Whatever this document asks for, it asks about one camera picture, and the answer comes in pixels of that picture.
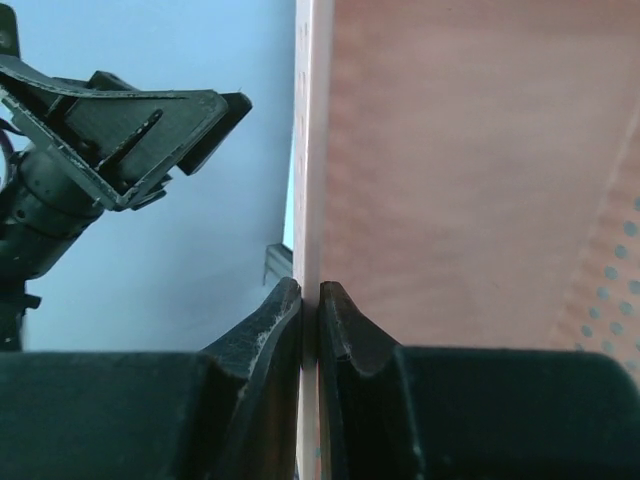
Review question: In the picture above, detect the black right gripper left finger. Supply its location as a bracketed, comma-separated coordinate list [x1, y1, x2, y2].
[205, 277, 302, 479]

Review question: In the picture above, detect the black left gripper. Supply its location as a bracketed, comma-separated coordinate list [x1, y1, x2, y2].
[0, 53, 253, 281]

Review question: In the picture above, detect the pink plastic basket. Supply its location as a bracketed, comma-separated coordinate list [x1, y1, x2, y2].
[293, 1, 639, 479]

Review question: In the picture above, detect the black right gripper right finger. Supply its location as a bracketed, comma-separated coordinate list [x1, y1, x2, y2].
[317, 281, 412, 479]

